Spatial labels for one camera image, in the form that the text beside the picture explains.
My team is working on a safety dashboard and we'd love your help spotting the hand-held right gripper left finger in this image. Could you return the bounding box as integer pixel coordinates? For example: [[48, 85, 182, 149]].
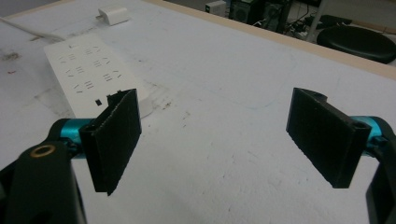
[[48, 88, 143, 197]]

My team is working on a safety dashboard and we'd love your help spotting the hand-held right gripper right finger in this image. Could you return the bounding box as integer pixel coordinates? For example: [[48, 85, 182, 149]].
[[285, 87, 396, 189]]

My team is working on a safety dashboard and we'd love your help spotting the white power strip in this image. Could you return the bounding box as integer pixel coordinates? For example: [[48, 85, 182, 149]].
[[43, 33, 154, 119]]

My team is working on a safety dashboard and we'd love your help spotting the black round stool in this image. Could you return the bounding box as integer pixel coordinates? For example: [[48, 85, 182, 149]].
[[316, 25, 396, 65]]

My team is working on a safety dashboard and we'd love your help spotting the metal stand leg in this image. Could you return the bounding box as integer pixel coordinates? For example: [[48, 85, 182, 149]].
[[305, 0, 331, 43]]

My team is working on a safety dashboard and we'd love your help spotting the white charger plug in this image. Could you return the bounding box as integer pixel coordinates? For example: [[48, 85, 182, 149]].
[[95, 7, 131, 26]]

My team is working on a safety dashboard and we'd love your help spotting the black computer tower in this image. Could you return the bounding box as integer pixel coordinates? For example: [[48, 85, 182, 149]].
[[228, 0, 294, 35]]

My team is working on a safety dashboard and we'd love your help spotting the white box device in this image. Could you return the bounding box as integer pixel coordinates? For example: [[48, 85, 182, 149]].
[[205, 0, 228, 18]]

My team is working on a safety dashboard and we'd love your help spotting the white power strip cable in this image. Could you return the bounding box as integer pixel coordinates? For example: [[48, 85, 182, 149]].
[[0, 17, 67, 42]]

